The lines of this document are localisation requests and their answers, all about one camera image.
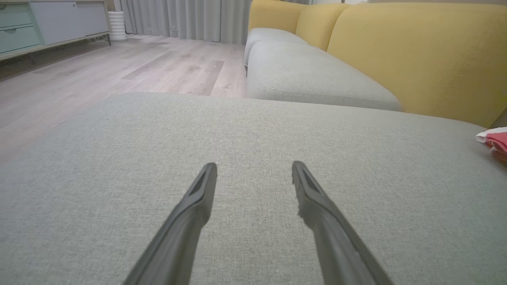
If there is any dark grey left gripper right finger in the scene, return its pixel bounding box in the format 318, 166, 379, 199
292, 160, 393, 285

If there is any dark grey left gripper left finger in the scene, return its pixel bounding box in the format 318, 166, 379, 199
123, 162, 217, 285

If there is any red and white jersey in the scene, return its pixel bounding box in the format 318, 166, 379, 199
475, 127, 507, 160

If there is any large grey sofa chaise cushion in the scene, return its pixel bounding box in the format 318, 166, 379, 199
0, 93, 507, 285

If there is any wide yellow sofa backrest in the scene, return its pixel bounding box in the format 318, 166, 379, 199
327, 3, 507, 128

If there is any small grey sofa seat cushion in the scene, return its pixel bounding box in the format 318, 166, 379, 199
244, 28, 309, 68

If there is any narrow yellow sofa backrest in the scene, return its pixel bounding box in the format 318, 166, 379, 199
295, 4, 349, 51

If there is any grey pleated curtain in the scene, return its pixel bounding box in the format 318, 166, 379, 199
119, 0, 254, 45

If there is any white ribbed cylinder vase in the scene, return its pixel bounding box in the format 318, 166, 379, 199
108, 11, 127, 42

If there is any yellow sofa end backrest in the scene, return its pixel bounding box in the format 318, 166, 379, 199
248, 0, 307, 34

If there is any grey cabinet sliding door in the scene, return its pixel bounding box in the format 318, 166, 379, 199
30, 1, 109, 45

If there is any low wooden tv cabinet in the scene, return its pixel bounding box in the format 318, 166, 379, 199
0, 0, 111, 64

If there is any pale green cabinet drawer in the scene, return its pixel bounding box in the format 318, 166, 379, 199
0, 26, 42, 54
0, 3, 32, 29

